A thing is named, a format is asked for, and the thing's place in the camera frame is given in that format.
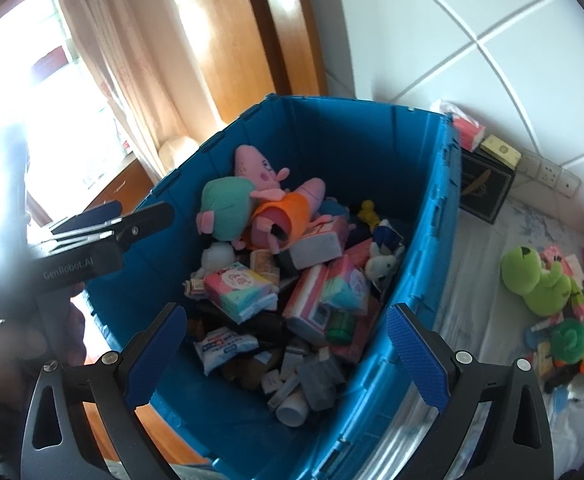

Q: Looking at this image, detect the wooden cabinet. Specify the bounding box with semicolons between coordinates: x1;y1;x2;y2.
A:
92;160;159;211

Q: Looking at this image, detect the beige curtain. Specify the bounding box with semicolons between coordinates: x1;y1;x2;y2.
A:
47;0;193;181

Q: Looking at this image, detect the white wall light switch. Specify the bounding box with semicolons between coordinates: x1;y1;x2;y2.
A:
519;152;542;181

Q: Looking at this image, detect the pink white tissue box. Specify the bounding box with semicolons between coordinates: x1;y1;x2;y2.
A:
289;217;349;271

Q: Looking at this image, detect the green orange plush toy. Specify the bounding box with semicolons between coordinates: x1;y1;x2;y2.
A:
542;317;584;376

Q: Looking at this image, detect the pink pig plush orange dress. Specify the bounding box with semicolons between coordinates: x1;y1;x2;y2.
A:
249;178;327;256

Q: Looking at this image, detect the white card box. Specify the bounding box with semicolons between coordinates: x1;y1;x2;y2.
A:
564;255;584;286

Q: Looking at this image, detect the red white tissue pack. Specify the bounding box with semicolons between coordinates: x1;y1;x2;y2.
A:
432;100;486;153

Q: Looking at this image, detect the small white plush toy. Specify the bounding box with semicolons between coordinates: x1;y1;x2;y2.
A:
202;242;233;271

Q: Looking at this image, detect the black gift box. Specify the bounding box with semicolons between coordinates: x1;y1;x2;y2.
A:
459;152;515;225

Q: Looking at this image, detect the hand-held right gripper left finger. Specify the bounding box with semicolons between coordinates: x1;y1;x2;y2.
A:
21;302;187;480

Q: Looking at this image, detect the person's left hand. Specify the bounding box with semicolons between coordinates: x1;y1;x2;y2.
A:
0;285;89;401

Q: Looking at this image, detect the black case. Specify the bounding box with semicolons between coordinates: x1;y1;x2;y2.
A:
544;364;580;393

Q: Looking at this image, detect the green plastic jar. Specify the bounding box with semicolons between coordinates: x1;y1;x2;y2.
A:
327;310;355;346

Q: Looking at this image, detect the small yellow toy figure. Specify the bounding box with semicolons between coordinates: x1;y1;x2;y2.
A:
357;200;380;226

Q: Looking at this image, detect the flat yellow box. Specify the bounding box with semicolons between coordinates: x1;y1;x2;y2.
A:
480;135;521;168

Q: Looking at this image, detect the wooden headboard frame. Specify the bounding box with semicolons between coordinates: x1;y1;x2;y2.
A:
192;0;330;126

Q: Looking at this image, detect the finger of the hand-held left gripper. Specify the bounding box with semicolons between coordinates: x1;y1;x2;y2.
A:
103;202;175;256
49;200;123;237

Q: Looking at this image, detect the blue plastic storage container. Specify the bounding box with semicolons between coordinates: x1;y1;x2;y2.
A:
84;92;462;480

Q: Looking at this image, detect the grey box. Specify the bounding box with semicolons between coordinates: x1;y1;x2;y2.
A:
299;355;345;411

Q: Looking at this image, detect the long pink tissue pack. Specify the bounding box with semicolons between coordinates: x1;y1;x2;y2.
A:
283;262;330;337

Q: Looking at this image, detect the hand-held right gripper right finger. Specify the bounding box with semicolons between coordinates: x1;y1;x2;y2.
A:
387;302;555;480

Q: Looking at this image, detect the white padded headboard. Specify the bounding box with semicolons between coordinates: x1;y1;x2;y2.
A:
329;0;584;241

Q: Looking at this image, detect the small white bear plush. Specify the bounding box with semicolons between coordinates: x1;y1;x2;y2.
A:
364;255;395;291

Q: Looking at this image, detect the blue white wipes pack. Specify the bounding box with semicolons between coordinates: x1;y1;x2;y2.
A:
194;326;260;376

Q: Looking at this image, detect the white plastic bottle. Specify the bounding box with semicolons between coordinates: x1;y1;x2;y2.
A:
276;390;313;428

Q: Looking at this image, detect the green frog plush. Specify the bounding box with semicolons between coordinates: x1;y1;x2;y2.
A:
500;246;572;317

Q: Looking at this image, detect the pink pig plush teal dress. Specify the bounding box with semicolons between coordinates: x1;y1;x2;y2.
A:
195;145;293;251

